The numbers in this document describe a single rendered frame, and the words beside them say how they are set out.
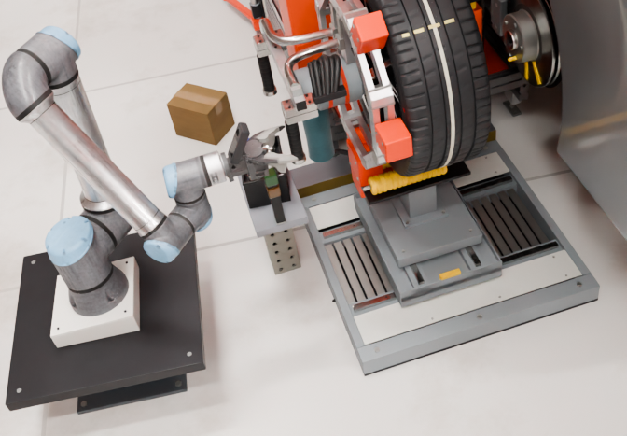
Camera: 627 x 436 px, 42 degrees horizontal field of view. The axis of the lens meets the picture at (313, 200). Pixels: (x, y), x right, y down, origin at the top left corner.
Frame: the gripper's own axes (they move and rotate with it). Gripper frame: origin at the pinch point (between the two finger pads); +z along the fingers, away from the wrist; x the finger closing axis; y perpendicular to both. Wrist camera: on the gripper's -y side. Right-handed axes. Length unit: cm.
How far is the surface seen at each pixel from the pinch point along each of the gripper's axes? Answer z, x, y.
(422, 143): 32.5, 15.5, 0.9
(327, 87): 11.8, 3.2, -16.5
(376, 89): 23.5, 7.8, -15.2
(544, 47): 77, -3, -5
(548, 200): 94, -22, 83
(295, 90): 3.4, 1.3, -17.1
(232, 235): -23, -52, 83
